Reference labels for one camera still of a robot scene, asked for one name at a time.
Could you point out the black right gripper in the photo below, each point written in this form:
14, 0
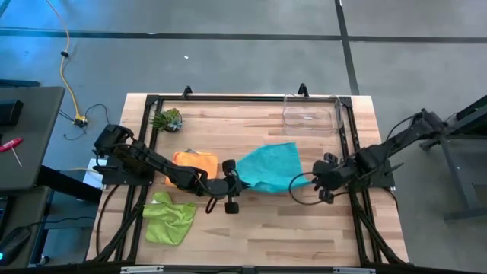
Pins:
331, 175

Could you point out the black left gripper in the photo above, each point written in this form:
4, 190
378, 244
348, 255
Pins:
228, 186

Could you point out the orange microfiber towel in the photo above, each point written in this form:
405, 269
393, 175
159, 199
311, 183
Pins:
194, 161

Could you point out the teal microfiber towel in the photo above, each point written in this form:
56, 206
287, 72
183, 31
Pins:
270, 167

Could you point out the green microfiber towel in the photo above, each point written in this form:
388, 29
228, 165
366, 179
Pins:
167, 218

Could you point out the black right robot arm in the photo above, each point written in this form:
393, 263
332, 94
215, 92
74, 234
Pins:
399, 141

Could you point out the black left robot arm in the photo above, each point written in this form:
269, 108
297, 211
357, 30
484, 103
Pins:
152, 160

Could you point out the clear plastic bin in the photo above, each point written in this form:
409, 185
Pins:
312, 114

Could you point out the potted succulent plant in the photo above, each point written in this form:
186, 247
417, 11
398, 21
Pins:
167, 120

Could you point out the grey metal stand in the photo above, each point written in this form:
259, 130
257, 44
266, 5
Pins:
460, 175

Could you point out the white paper sheet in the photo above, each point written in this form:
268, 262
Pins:
95, 175

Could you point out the dark side table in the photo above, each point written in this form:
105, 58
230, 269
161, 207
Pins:
26, 144

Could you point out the black computer mouse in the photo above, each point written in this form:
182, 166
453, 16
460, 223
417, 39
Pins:
13, 243

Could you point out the black box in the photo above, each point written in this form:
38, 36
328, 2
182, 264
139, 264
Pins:
9, 112

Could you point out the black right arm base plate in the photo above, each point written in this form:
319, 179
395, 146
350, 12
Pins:
380, 179

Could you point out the black metal table frame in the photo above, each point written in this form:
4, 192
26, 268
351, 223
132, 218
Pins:
228, 98

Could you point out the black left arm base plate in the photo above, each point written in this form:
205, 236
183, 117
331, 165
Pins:
125, 179

